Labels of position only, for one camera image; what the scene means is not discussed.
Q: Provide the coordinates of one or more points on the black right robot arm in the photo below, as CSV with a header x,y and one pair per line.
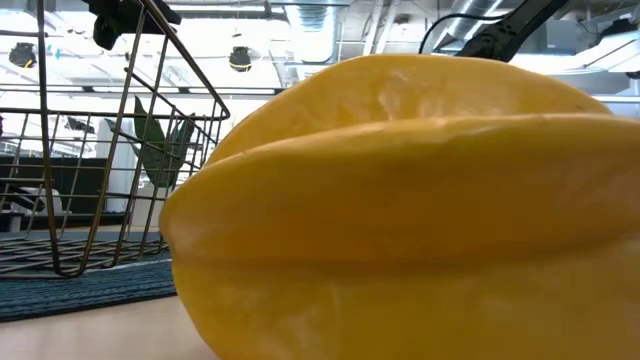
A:
x,y
505,30

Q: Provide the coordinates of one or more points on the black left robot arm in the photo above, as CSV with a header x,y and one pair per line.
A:
x,y
115,20

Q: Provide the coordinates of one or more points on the yellow starfruit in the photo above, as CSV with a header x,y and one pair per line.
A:
x,y
400,200

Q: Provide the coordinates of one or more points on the black hanging ceiling lamp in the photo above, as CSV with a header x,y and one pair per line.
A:
x,y
22,54
240,58

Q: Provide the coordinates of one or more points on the artificial plant in white pot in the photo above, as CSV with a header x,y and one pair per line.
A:
x,y
152,150

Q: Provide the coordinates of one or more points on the dark blue round placemat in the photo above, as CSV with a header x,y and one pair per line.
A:
x,y
75,295

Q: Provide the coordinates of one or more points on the corrugated silver ventilation duct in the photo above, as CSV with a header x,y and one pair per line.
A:
x,y
312,20

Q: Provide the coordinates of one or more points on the spiral silver ventilation duct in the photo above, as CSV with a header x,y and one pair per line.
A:
x,y
467,20

